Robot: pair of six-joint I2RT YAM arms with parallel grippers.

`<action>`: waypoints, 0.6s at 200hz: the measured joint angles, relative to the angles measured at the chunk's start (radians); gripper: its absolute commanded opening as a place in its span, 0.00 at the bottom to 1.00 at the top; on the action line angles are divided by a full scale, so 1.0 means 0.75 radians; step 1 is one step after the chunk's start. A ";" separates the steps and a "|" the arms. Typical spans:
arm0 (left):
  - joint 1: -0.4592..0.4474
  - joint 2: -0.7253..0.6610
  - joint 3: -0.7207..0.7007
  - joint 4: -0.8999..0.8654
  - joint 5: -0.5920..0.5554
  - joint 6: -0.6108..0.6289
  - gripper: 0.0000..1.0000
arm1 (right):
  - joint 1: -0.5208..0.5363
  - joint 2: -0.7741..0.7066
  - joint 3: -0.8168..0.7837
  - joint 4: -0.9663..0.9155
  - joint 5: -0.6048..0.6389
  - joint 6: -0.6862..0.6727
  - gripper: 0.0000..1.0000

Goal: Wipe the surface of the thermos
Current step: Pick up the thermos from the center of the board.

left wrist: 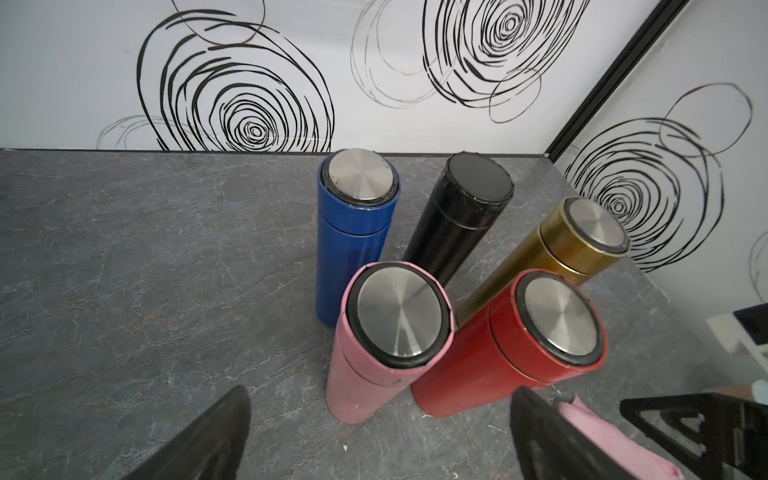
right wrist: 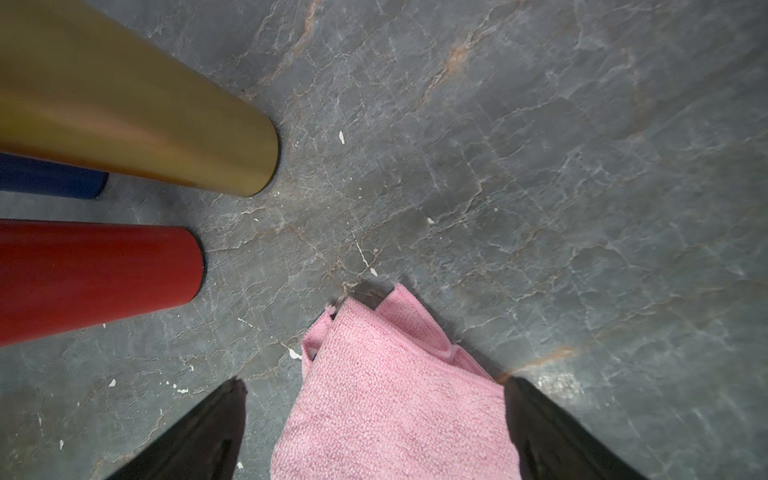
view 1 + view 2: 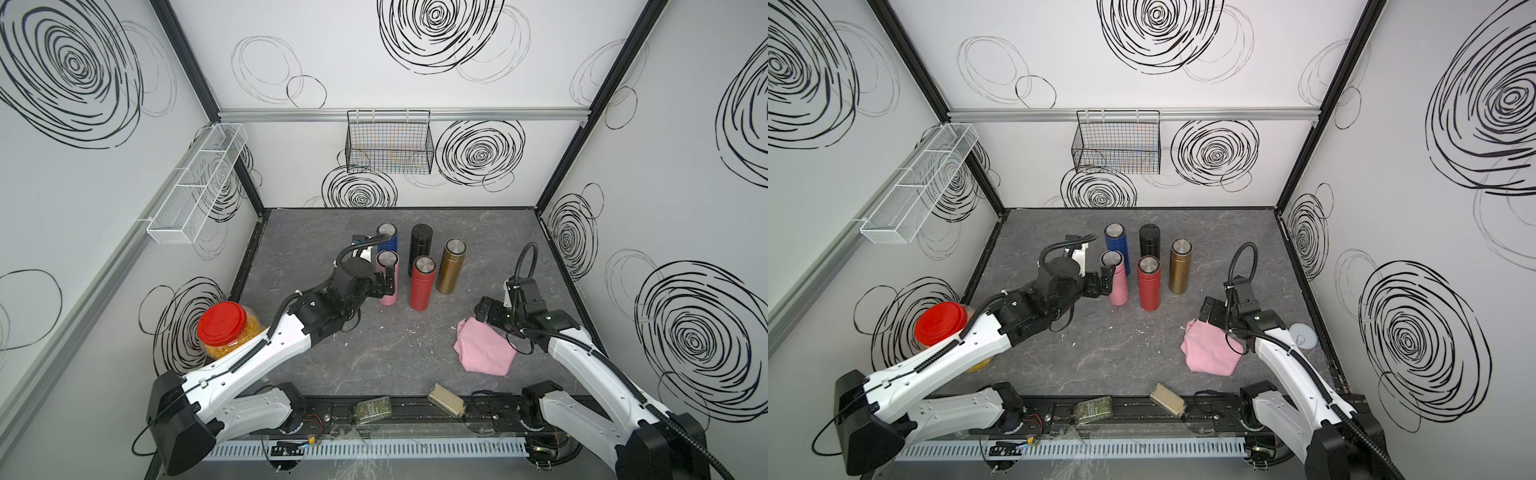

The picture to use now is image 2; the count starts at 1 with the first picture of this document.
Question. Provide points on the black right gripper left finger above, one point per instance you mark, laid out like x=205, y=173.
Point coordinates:
x=204, y=444

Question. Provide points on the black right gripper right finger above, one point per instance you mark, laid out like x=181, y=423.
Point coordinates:
x=551, y=443

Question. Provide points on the pink microfiber cloth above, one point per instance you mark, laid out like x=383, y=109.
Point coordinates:
x=386, y=395

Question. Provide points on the blue thermos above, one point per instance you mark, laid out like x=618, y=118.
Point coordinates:
x=33, y=176

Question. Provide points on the red thermos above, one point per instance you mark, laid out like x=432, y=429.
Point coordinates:
x=63, y=276

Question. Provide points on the gold thermos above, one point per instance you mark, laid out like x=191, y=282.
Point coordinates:
x=81, y=89

